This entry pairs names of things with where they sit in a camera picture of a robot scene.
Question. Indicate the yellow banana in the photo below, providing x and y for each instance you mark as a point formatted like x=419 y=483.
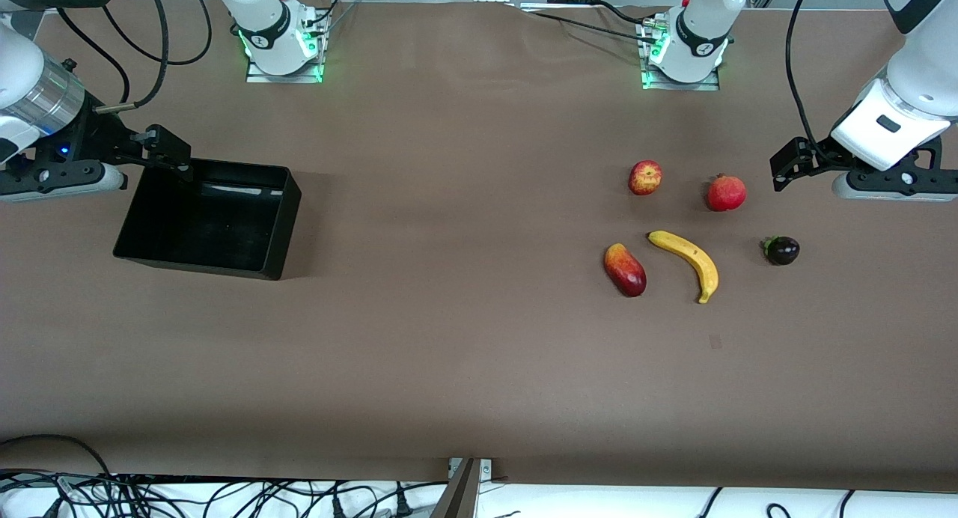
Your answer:
x=692 y=260

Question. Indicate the silver metal bracket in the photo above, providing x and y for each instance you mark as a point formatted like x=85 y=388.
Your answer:
x=485 y=469

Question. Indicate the grey metal beam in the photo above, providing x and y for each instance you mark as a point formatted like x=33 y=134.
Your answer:
x=458 y=495

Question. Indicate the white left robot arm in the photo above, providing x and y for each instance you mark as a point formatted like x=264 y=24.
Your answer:
x=924 y=69

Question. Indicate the black plastic box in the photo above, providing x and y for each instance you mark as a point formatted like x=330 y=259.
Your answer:
x=224 y=226

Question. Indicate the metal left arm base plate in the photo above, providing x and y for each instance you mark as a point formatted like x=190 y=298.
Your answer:
x=677 y=86

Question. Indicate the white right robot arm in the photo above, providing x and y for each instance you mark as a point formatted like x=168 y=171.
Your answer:
x=269 y=16

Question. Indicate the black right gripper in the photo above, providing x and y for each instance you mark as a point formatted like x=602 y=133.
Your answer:
x=103 y=135

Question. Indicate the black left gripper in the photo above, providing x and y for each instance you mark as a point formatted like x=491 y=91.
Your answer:
x=815 y=159

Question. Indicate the red yellow apple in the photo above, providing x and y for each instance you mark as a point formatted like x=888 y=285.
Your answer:
x=645 y=178

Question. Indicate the red pomegranate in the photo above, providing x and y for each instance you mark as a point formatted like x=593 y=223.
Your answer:
x=727 y=194

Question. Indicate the dark purple mangosteen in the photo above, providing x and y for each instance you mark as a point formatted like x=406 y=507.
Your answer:
x=783 y=251

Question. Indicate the red yellow mango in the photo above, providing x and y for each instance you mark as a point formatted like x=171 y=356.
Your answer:
x=626 y=271

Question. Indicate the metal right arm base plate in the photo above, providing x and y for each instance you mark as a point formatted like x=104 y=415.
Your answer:
x=284 y=78

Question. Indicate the brown table cover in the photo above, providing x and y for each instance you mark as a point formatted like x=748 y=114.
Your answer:
x=449 y=353

